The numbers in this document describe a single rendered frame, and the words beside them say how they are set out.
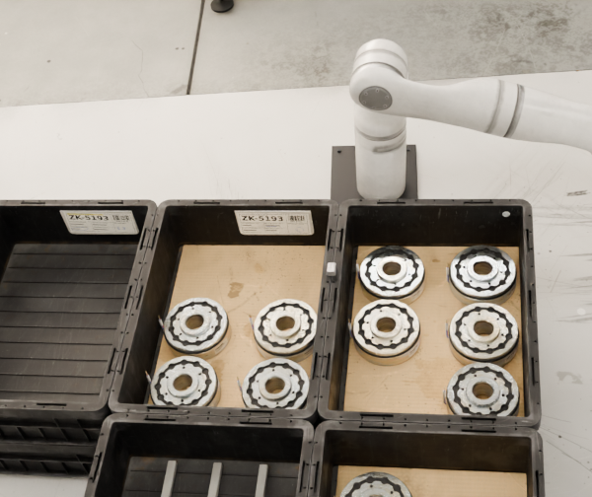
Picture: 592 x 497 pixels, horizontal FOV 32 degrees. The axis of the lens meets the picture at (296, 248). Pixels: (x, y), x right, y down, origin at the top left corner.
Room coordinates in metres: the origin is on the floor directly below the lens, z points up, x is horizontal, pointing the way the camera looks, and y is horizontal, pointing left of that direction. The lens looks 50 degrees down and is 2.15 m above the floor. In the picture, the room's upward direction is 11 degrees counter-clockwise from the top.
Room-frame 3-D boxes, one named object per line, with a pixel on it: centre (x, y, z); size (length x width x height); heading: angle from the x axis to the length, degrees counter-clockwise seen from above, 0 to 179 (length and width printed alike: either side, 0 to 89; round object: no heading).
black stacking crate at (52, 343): (1.01, 0.40, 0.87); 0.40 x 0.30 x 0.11; 165
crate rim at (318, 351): (0.94, 0.11, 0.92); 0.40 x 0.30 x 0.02; 165
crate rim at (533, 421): (0.86, -0.18, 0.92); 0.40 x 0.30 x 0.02; 165
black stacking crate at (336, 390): (0.86, -0.18, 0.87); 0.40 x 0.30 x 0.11; 165
